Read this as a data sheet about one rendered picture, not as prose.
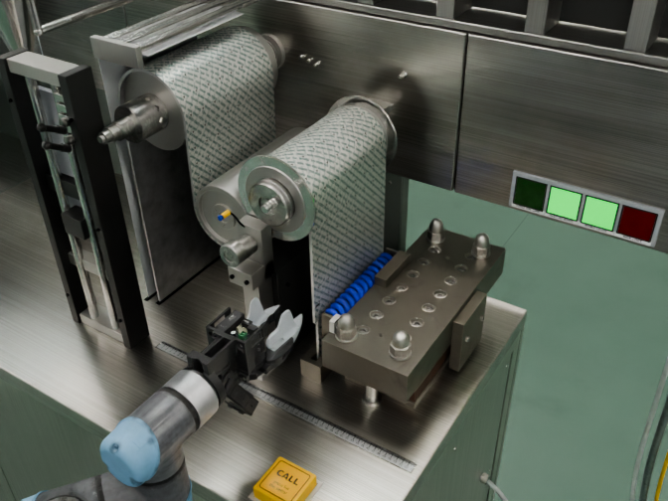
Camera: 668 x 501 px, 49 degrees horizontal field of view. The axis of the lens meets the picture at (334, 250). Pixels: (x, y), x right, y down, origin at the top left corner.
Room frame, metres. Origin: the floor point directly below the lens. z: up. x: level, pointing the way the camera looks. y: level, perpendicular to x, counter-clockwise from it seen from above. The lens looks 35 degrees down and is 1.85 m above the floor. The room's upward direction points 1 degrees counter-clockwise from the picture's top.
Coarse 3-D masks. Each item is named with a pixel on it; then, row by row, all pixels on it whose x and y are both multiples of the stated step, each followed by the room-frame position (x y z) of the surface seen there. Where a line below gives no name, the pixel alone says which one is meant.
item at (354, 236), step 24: (360, 192) 1.07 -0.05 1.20; (384, 192) 1.14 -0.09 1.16; (336, 216) 1.00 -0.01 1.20; (360, 216) 1.07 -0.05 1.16; (384, 216) 1.14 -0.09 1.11; (312, 240) 0.95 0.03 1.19; (336, 240) 1.00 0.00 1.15; (360, 240) 1.07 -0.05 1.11; (312, 264) 0.94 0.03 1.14; (336, 264) 1.00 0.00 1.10; (360, 264) 1.07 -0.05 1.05; (312, 288) 0.95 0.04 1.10; (336, 288) 1.00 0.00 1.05; (312, 312) 0.95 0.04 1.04
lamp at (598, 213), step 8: (592, 200) 1.02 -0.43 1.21; (600, 200) 1.02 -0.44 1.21; (584, 208) 1.03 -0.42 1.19; (592, 208) 1.02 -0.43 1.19; (600, 208) 1.02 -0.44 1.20; (608, 208) 1.01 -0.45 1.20; (616, 208) 1.00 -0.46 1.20; (584, 216) 1.03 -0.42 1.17; (592, 216) 1.02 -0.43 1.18; (600, 216) 1.01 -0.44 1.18; (608, 216) 1.01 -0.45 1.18; (592, 224) 1.02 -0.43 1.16; (600, 224) 1.01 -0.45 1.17; (608, 224) 1.01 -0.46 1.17
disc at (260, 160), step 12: (264, 156) 0.98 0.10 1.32; (252, 168) 1.00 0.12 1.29; (276, 168) 0.97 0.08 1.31; (288, 168) 0.96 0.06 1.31; (240, 180) 1.01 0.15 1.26; (300, 180) 0.95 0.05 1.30; (240, 192) 1.01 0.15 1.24; (300, 192) 0.95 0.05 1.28; (312, 204) 0.94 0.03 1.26; (252, 216) 1.00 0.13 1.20; (312, 216) 0.94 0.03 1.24; (300, 228) 0.95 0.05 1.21; (288, 240) 0.96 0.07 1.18
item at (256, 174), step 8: (384, 128) 1.16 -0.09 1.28; (256, 168) 0.99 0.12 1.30; (264, 168) 0.98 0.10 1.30; (272, 168) 0.97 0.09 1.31; (248, 176) 1.00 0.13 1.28; (256, 176) 0.99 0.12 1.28; (264, 176) 0.98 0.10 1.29; (272, 176) 0.97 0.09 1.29; (280, 176) 0.96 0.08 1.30; (248, 184) 1.00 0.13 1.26; (288, 184) 0.96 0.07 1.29; (248, 192) 1.00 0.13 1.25; (296, 192) 0.95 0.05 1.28; (248, 200) 1.00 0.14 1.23; (296, 200) 0.95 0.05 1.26; (296, 208) 0.95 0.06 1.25; (304, 208) 0.94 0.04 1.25; (296, 216) 0.95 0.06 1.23; (304, 216) 0.94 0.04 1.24; (288, 224) 0.96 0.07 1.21; (296, 224) 0.95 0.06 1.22; (288, 232) 0.96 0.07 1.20
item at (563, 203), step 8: (552, 192) 1.06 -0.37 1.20; (560, 192) 1.05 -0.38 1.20; (568, 192) 1.05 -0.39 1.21; (552, 200) 1.06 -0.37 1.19; (560, 200) 1.05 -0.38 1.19; (568, 200) 1.05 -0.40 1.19; (576, 200) 1.04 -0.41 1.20; (552, 208) 1.06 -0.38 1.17; (560, 208) 1.05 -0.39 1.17; (568, 208) 1.04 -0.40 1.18; (576, 208) 1.04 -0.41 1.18; (568, 216) 1.04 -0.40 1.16; (576, 216) 1.04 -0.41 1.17
